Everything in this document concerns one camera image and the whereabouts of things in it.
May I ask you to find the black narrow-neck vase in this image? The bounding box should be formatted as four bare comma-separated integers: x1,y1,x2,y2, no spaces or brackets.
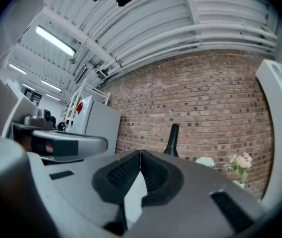
164,123,180,158

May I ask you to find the dark hanging panel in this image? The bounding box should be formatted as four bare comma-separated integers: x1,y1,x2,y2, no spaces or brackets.
74,62,87,84

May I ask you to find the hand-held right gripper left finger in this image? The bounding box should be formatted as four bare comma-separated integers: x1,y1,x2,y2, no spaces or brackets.
27,149,142,238

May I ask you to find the white metal rack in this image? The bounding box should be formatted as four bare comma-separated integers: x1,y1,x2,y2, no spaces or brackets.
62,77,112,133

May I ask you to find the fluorescent ceiling light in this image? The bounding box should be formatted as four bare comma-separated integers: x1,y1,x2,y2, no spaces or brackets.
8,63,28,75
45,93,61,102
21,82,36,92
35,25,77,58
40,79,63,93

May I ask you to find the light green small vase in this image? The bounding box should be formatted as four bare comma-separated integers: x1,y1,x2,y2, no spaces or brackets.
231,179,245,189

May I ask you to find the white shelf unit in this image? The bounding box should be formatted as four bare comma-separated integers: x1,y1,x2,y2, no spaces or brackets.
255,59,282,205

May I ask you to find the white ceiling pipe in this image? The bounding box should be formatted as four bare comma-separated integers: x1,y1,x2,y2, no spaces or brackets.
114,23,279,64

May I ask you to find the grey fisheye camera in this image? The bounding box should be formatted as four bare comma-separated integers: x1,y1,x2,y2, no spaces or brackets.
23,108,55,130

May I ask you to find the black and white poster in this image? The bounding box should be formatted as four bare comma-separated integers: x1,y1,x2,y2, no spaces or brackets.
23,88,43,107

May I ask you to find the person's white shirt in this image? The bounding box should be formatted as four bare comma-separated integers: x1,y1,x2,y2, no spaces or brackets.
0,0,66,66

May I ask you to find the red and yellow flag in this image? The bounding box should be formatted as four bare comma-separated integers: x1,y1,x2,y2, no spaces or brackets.
75,97,85,116

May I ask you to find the white cabinet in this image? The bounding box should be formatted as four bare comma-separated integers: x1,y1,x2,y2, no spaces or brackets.
85,95,122,156

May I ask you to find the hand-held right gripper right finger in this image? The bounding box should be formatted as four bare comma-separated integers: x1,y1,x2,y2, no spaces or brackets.
130,149,267,238

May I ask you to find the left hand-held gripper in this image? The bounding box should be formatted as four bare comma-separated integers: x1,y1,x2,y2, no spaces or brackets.
1,95,109,163

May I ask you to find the pink flower bouquet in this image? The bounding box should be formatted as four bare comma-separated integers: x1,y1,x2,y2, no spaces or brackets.
223,152,253,183

